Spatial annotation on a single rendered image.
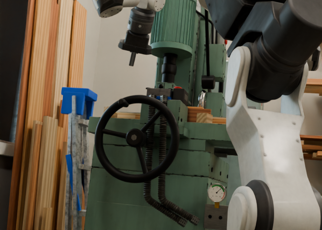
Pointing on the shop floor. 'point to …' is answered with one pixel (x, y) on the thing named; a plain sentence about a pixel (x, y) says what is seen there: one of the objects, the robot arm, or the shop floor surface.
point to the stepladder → (77, 151)
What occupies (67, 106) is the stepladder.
